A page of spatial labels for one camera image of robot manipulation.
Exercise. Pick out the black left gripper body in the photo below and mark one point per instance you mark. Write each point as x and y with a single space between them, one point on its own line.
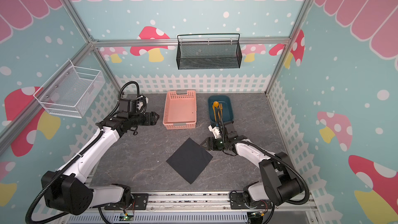
141 119

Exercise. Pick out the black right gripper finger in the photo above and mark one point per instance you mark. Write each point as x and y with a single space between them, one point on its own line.
207 147
207 142

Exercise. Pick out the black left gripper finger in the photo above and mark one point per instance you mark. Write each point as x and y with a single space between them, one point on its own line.
152 114
154 119

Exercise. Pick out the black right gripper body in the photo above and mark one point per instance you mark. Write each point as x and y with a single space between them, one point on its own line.
224 127

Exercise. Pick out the orange plastic fork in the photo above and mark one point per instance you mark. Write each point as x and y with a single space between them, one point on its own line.
220 111

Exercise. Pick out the orange plastic spoon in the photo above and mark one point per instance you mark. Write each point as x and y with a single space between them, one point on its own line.
215 107

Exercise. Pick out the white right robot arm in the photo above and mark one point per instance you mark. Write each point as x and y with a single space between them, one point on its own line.
280 181

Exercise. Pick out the black paper napkin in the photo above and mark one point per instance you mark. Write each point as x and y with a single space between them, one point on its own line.
189 160

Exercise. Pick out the pink perforated plastic basket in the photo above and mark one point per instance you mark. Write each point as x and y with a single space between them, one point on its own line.
180 110

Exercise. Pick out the teal plastic tub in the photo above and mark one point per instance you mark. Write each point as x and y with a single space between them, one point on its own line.
226 108

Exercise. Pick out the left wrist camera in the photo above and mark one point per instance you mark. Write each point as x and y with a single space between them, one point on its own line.
134 106

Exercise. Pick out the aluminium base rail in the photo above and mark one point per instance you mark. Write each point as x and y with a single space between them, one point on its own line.
198 207

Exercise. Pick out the black wire wall basket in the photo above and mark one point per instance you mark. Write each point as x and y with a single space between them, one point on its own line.
209 51

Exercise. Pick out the white wire wall basket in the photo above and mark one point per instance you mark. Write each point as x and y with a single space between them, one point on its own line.
70 91

